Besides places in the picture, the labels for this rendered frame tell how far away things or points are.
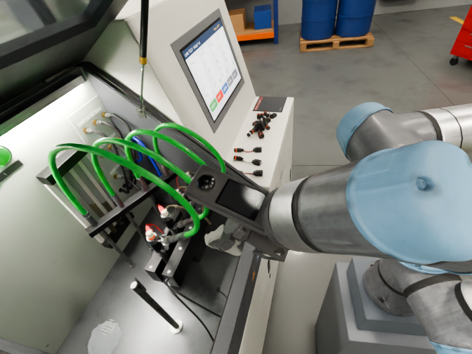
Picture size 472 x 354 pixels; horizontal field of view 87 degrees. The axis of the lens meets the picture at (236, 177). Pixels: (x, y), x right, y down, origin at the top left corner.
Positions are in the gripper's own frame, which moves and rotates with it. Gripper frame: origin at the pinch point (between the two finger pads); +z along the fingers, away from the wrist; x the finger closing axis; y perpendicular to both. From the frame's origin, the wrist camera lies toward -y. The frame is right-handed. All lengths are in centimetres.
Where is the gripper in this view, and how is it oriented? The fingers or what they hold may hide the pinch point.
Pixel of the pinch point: (215, 218)
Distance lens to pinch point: 45.4
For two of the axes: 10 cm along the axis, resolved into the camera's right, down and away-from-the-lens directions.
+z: -4.3, 2.2, 8.8
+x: 4.3, -8.1, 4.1
